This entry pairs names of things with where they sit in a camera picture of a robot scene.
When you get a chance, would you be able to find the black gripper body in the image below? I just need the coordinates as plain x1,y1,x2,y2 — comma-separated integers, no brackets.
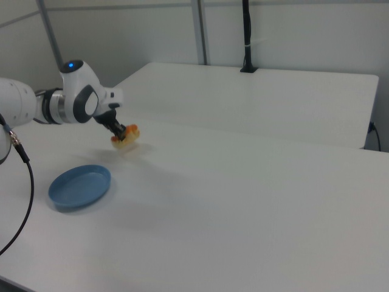
93,102,123,134

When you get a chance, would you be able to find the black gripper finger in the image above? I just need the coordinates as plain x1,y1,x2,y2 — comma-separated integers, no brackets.
113,121,129,142

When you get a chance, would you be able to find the orange glazed bread loaf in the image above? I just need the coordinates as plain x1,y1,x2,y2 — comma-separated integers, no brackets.
109,123,142,152

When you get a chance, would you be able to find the blue round plate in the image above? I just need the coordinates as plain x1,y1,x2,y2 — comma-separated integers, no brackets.
47,164,112,214

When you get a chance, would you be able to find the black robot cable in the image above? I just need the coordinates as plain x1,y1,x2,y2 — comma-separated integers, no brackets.
0,114,35,257

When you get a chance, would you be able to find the grey slanted partition post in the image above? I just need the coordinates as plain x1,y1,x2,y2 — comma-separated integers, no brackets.
35,0,66,71

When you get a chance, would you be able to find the grey vertical partition post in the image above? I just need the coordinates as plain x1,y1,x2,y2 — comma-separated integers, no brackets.
190,0,212,66

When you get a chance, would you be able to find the black camera stand pole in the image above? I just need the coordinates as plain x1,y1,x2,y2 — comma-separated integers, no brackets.
239,0,260,74

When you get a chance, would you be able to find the black power cable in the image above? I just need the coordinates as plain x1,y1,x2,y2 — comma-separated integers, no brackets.
367,120,382,152

